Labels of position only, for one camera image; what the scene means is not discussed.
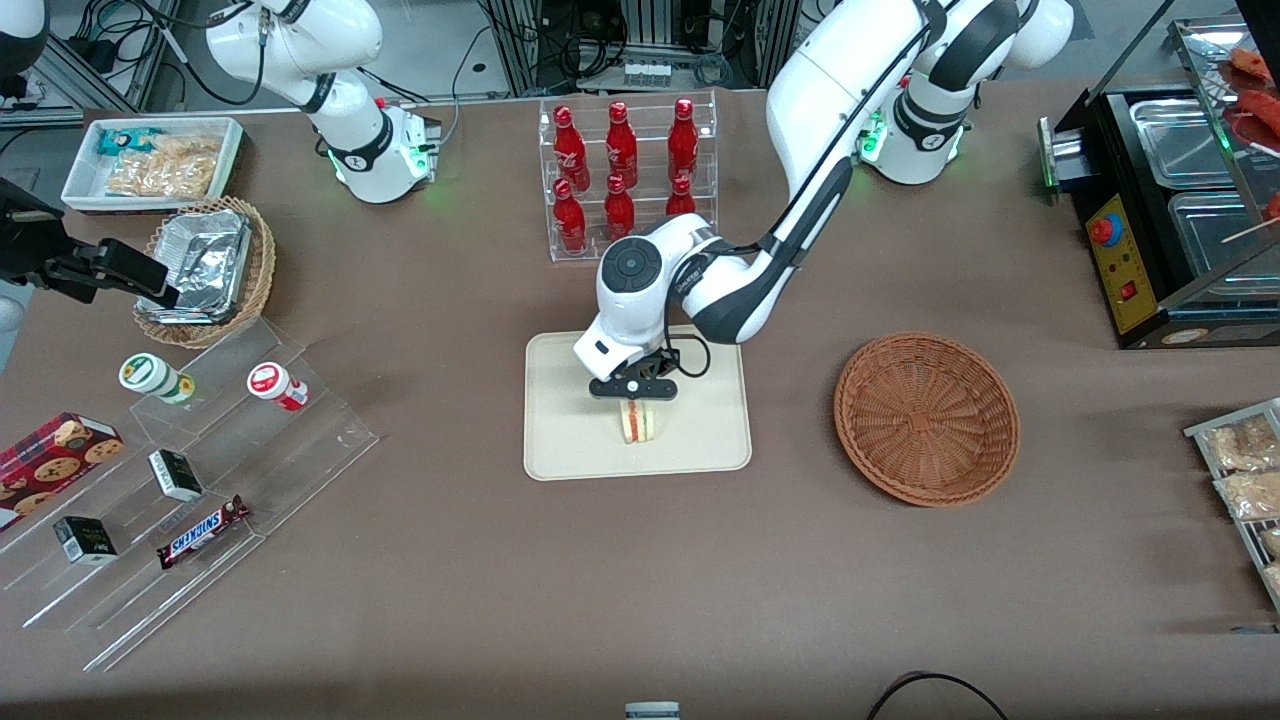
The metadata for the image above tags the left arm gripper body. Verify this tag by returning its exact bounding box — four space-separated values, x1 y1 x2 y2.
573 318 677 383

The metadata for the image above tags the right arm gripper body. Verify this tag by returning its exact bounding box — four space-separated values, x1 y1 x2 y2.
0 178 73 287

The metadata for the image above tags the triangle sandwich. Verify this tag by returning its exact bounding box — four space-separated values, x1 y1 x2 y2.
618 399 663 445

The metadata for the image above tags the beige plastic serving tray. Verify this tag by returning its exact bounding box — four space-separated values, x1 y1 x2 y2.
523 325 753 482

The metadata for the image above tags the oval wicker basket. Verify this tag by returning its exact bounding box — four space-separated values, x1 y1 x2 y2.
132 196 277 350

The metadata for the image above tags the round brown wicker basket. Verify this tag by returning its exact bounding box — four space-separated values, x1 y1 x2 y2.
833 332 1021 508

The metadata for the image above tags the tray of packaged snacks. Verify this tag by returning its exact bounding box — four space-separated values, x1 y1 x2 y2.
1183 397 1280 611

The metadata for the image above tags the white rectangular plastic bin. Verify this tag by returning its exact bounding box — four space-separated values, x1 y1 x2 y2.
60 117 246 217

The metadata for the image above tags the aluminium foil container stack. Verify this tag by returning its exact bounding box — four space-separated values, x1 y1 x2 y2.
138 208 252 324

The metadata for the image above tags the green and white cup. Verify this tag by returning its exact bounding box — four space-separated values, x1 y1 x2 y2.
119 353 197 406

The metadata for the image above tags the clear acrylic bottle rack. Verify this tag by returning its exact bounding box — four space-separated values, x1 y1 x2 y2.
538 90 719 263

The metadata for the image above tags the clear bag of chips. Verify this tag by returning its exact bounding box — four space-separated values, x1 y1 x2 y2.
104 135 222 200

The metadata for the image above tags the teal snack packet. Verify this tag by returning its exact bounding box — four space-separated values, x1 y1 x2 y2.
96 127 162 157

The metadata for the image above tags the red and white cup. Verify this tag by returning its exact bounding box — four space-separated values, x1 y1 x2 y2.
247 362 310 413

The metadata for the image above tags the red cookie box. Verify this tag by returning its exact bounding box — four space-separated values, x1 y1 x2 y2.
0 412 125 532

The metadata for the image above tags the small black carton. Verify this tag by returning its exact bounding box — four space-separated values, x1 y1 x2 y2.
53 516 119 567
148 449 205 503

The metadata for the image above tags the clear acrylic stepped display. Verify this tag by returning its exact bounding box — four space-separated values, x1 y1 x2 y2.
0 318 380 673

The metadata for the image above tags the snickers chocolate bar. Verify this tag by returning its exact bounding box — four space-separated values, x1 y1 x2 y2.
156 495 251 572

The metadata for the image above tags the black food warmer cabinet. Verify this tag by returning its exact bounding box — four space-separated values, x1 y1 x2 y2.
1038 15 1280 351

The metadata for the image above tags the steel pan in warmer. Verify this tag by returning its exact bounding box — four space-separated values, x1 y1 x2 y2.
1130 97 1237 190
1168 190 1280 302

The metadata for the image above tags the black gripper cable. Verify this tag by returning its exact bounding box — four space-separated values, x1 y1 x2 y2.
655 333 713 382

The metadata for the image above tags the black cable loop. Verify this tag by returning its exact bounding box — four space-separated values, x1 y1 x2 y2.
865 672 1011 720

